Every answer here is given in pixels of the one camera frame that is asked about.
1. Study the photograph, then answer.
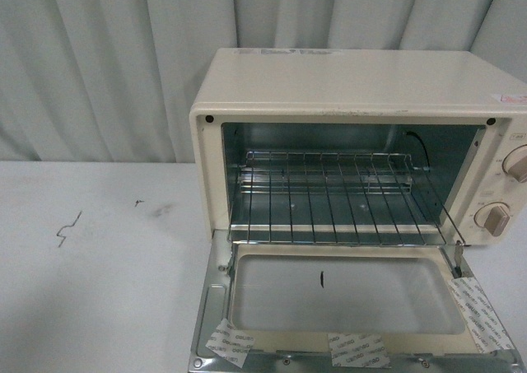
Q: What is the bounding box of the upper beige oven knob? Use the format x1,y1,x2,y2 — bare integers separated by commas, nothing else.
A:
502,145,527,183

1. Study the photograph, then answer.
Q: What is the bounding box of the cream oven door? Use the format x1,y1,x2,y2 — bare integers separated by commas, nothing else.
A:
188,225,526,372

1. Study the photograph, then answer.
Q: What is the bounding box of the grey curtain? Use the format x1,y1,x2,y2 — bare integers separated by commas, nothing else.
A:
1,0,526,162

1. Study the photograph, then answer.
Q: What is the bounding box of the cream toaster oven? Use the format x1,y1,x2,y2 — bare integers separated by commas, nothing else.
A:
189,49,526,245

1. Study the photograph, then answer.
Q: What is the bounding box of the lower beige oven knob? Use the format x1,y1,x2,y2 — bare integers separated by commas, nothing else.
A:
474,202,511,237

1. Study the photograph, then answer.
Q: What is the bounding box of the chrome wire oven rack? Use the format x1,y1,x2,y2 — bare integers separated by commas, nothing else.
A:
228,151,465,246

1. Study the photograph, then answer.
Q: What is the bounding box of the beige oven knob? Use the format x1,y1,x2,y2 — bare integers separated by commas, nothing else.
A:
474,202,511,237
502,145,527,183

